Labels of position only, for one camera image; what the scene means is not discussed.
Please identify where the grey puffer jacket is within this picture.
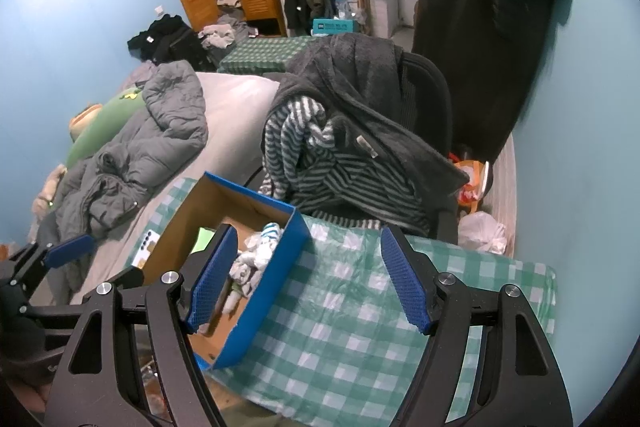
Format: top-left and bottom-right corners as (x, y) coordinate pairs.
(35, 59), (210, 303)

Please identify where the black office chair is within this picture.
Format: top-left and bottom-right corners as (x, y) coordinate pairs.
(395, 49), (458, 243)

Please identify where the small white plastic bag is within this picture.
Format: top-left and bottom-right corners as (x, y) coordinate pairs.
(457, 211), (508, 255)

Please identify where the teal box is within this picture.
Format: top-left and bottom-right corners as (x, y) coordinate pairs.
(312, 18), (358, 36)

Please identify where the black clothes pile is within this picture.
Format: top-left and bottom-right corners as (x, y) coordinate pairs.
(127, 13), (216, 66)

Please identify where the white smartphone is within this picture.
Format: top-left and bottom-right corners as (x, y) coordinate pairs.
(132, 231), (161, 268)

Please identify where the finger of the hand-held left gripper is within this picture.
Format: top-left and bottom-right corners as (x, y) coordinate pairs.
(9, 234), (98, 288)
(27, 267), (146, 334)

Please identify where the white printed sock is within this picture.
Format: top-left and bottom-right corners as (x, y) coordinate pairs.
(230, 251), (273, 289)
(224, 282), (258, 315)

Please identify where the blue-rimmed cardboard box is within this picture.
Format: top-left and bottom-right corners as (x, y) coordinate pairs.
(135, 172), (311, 370)

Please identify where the green plush toy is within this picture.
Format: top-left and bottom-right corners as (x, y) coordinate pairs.
(65, 87), (146, 168)

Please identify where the grey striped fleece garment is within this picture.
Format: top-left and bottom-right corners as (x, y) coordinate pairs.
(259, 96), (436, 233)

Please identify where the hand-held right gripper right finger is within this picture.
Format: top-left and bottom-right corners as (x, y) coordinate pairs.
(379, 226), (573, 427)

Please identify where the dark grey fleece robe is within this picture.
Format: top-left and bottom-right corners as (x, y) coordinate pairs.
(267, 34), (471, 218)

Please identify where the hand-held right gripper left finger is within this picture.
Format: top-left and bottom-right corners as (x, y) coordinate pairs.
(44, 224), (239, 427)

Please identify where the green checked tablecloth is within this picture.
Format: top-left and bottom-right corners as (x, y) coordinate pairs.
(150, 177), (557, 427)

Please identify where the grey clothes pile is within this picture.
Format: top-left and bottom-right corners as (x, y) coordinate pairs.
(197, 4), (261, 52)

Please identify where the orange plastic bag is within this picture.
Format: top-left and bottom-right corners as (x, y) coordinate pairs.
(450, 152), (493, 212)

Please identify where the black hanging coat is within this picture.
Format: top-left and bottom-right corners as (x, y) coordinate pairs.
(397, 0), (571, 162)

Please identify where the white bed duvet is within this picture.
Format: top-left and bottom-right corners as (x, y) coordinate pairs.
(70, 72), (281, 303)

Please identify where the green checked table cover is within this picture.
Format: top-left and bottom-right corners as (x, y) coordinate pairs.
(217, 36), (321, 75)

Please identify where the pale woodgrain panel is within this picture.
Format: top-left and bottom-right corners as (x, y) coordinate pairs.
(492, 134), (516, 258)

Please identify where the light green sock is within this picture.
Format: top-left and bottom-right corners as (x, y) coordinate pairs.
(195, 227), (217, 254)
(260, 222), (286, 252)

